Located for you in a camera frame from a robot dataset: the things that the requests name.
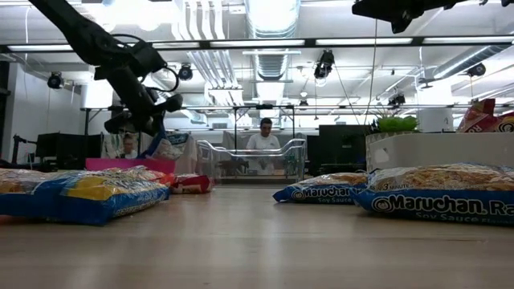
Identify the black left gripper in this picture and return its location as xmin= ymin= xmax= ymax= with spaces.
xmin=94 ymin=63 xmax=184 ymax=136

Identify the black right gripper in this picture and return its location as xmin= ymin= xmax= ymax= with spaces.
xmin=352 ymin=0 xmax=467 ymax=35

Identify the blue Maruchan ramen pack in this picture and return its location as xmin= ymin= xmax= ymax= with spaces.
xmin=139 ymin=127 xmax=190 ymax=161
xmin=272 ymin=172 xmax=369 ymax=205
xmin=0 ymin=167 xmax=170 ymax=226
xmin=354 ymin=162 xmax=514 ymax=226

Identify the person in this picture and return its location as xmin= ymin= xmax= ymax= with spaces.
xmin=119 ymin=133 xmax=140 ymax=160
xmin=245 ymin=117 xmax=282 ymax=177

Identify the red plastic bin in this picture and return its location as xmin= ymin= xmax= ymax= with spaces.
xmin=85 ymin=157 xmax=177 ymax=174

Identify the black ceiling spotlight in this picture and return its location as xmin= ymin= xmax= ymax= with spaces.
xmin=47 ymin=71 xmax=65 ymax=90
xmin=465 ymin=63 xmax=487 ymax=78
xmin=177 ymin=63 xmax=194 ymax=81
xmin=387 ymin=92 xmax=406 ymax=108
xmin=312 ymin=49 xmax=337 ymax=79

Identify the black monitor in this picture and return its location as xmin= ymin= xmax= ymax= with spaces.
xmin=35 ymin=132 xmax=104 ymax=170

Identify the black overhead rig bar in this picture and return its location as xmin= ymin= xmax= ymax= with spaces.
xmin=0 ymin=35 xmax=514 ymax=54

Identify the clear plastic bin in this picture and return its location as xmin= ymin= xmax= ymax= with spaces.
xmin=195 ymin=138 xmax=307 ymax=185

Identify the succulent plant in patterned pot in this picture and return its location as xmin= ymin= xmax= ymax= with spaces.
xmin=368 ymin=113 xmax=421 ymax=136

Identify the black cabinet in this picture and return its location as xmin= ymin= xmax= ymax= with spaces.
xmin=318 ymin=124 xmax=371 ymax=177

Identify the white plastic bin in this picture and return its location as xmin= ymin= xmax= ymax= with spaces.
xmin=365 ymin=131 xmax=514 ymax=173

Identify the silver ventilation duct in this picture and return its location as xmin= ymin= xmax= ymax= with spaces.
xmin=243 ymin=0 xmax=302 ymax=106
xmin=431 ymin=43 xmax=514 ymax=81

